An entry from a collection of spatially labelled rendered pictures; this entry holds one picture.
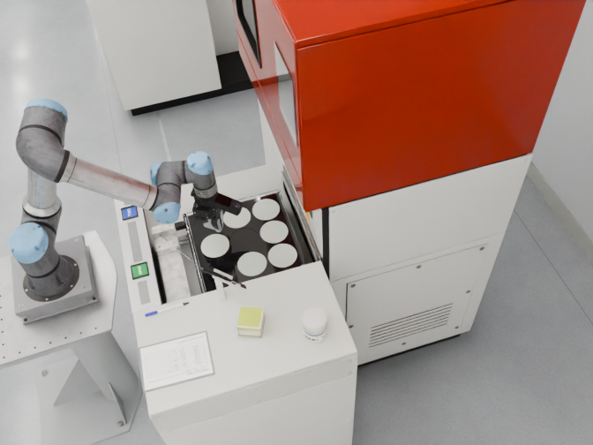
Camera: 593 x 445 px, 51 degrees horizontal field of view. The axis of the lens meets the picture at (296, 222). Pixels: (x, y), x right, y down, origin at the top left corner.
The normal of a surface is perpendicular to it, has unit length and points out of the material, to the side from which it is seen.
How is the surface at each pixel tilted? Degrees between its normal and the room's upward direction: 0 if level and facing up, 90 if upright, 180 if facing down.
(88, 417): 0
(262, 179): 0
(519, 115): 90
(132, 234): 0
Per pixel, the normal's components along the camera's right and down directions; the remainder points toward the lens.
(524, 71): 0.29, 0.74
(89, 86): -0.04, -0.62
